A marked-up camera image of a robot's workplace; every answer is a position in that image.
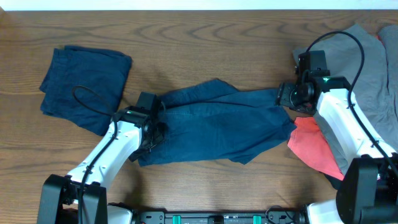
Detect dark blue shorts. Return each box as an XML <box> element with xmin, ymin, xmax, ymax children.
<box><xmin>138</xmin><ymin>80</ymin><xmax>296</xmax><ymax>166</ymax></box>

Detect red cloth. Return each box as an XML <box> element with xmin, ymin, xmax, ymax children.
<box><xmin>287</xmin><ymin>117</ymin><xmax>344</xmax><ymax>180</ymax></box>

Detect grey shorts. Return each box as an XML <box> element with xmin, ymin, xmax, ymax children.
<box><xmin>311</xmin><ymin>25</ymin><xmax>397</xmax><ymax>176</ymax></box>

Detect black garment under pile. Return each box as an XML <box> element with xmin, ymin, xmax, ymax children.
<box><xmin>324</xmin><ymin>174</ymin><xmax>342</xmax><ymax>190</ymax></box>

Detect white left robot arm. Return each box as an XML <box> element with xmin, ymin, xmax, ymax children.
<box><xmin>37</xmin><ymin>110</ymin><xmax>167</xmax><ymax>223</ymax></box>

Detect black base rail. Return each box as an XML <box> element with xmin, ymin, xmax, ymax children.
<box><xmin>107</xmin><ymin>202</ymin><xmax>308</xmax><ymax>224</ymax></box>

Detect folded dark blue garment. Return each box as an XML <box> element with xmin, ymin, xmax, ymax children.
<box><xmin>40</xmin><ymin>45</ymin><xmax>132</xmax><ymax>136</ymax></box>

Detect grey garment at edge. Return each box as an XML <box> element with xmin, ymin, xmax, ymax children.
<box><xmin>377</xmin><ymin>24</ymin><xmax>398</xmax><ymax>94</ymax></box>

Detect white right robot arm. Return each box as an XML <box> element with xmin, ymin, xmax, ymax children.
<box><xmin>275</xmin><ymin>77</ymin><xmax>397</xmax><ymax>223</ymax></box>

